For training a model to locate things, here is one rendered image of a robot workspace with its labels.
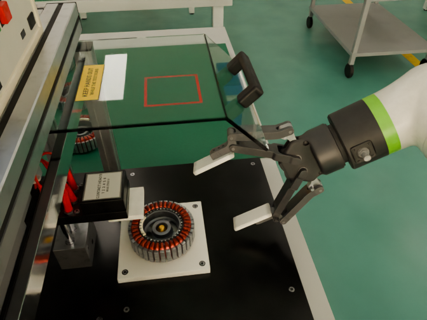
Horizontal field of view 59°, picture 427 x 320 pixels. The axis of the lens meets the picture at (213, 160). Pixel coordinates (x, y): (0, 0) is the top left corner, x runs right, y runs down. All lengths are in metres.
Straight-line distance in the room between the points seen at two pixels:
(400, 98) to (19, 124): 0.47
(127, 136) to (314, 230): 1.04
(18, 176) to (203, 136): 0.62
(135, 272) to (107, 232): 0.11
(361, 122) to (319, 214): 1.25
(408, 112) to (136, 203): 0.41
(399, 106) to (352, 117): 0.06
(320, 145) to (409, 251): 1.27
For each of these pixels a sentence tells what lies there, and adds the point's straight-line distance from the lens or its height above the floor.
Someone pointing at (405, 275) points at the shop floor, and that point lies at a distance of 1.72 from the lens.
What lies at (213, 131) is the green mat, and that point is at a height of 0.75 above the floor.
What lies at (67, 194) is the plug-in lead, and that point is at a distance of 0.57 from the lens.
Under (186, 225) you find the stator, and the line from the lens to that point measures 0.65.
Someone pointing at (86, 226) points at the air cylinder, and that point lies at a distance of 0.67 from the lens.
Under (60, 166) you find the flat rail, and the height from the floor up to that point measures 1.04.
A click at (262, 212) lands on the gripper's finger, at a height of 0.83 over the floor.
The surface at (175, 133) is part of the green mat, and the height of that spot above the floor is 0.75.
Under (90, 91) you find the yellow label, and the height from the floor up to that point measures 1.07.
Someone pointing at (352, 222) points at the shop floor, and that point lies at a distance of 1.81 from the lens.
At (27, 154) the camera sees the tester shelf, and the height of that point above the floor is 1.09.
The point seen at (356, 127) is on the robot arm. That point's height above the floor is 1.01.
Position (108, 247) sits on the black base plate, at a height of 0.77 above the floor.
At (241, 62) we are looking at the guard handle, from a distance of 0.58.
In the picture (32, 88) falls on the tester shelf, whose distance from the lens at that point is 0.45.
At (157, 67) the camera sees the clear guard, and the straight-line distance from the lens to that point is 0.56.
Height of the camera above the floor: 1.32
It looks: 42 degrees down
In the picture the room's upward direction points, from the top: straight up
